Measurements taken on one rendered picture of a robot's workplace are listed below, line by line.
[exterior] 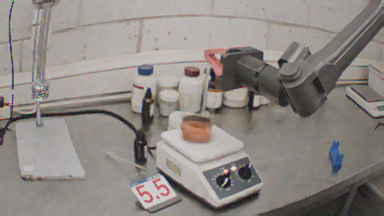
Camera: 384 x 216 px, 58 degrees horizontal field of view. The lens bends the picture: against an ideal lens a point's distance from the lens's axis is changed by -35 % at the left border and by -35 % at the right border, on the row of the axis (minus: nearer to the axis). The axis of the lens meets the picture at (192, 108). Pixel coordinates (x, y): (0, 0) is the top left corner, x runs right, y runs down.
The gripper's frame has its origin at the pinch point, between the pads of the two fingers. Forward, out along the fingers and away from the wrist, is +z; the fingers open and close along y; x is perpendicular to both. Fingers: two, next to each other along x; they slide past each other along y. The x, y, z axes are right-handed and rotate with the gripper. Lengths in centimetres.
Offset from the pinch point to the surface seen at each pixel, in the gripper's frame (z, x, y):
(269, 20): 33, 3, -60
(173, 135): 4.4, 17.0, 2.9
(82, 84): 47, 20, 3
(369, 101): -8, 23, -88
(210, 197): -10.7, 23.1, 6.2
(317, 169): -17.9, 26.1, -25.6
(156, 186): -1.9, 23.2, 11.9
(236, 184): -11.3, 21.9, 0.1
